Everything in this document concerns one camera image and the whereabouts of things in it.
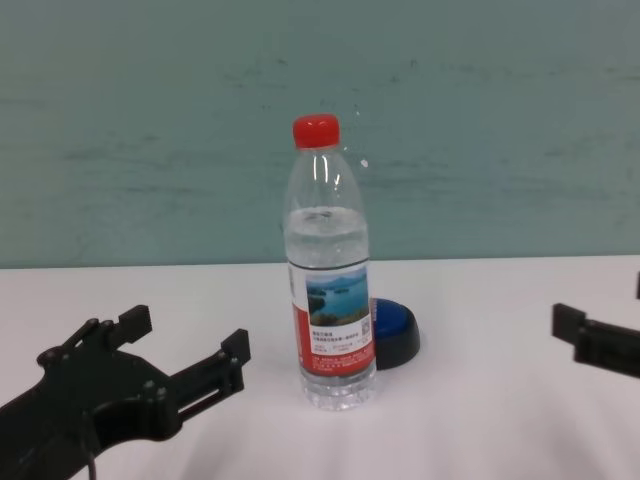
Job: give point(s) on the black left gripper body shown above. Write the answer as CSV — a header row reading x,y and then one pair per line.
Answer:
x,y
95,400

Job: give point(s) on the blue push button black base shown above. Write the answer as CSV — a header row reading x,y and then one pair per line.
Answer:
x,y
397,330

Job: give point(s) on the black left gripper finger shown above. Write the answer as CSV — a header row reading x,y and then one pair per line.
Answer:
x,y
127,327
225,372

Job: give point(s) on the clear water bottle red cap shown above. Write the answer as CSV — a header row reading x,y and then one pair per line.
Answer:
x,y
330,280

